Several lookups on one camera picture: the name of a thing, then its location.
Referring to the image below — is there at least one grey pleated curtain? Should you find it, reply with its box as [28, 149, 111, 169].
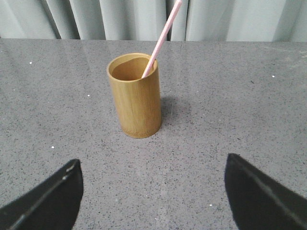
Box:
[0, 0, 307, 42]

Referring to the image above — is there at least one bamboo wooden cup holder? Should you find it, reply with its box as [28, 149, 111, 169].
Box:
[106, 53, 162, 138]

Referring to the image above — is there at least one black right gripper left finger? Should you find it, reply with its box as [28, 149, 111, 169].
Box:
[0, 159, 83, 230]

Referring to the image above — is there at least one pink chopstick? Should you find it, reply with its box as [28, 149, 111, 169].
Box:
[141, 0, 183, 79]

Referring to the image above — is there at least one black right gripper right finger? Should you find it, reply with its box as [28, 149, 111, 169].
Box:
[224, 153, 307, 230]

